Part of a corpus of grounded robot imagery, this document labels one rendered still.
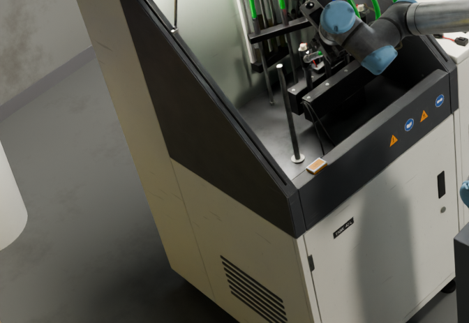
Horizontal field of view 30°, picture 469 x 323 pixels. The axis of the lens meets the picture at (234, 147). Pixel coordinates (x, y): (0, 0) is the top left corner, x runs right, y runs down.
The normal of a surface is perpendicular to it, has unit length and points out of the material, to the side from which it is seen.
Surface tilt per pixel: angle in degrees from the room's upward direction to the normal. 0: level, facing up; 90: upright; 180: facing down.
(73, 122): 0
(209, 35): 90
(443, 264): 90
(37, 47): 90
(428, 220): 90
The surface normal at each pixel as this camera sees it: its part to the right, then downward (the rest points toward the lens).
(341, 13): -0.05, -0.10
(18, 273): -0.19, -0.76
